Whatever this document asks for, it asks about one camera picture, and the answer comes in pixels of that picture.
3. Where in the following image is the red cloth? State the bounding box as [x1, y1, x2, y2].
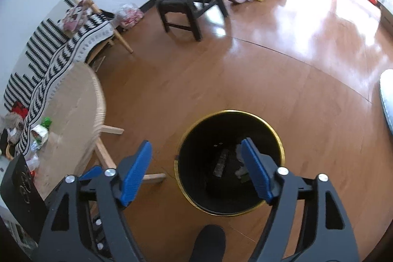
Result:
[11, 102, 29, 120]

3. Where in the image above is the round wooden table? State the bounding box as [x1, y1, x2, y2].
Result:
[23, 61, 168, 204]

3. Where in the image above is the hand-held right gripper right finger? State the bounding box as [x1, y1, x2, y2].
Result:
[240, 138, 360, 262]

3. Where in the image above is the person's black shoe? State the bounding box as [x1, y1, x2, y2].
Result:
[187, 224, 227, 262]

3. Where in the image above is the white round cushion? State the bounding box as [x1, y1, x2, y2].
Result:
[378, 69, 393, 137]

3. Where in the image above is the black bin with gold rim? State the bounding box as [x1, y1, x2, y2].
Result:
[173, 110, 284, 217]

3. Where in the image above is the pink printed pillow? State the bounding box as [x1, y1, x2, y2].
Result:
[61, 1, 93, 33]

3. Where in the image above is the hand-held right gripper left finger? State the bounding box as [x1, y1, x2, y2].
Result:
[32, 141, 153, 262]

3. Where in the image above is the brown plush toy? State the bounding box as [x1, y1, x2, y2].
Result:
[0, 113, 25, 143]

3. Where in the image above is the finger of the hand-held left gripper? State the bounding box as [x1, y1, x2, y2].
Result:
[78, 166, 108, 255]

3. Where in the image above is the black and white striped sofa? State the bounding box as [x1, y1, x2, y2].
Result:
[3, 9, 114, 158]

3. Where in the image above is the grey wrapper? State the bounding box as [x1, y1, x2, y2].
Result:
[213, 150, 230, 179]

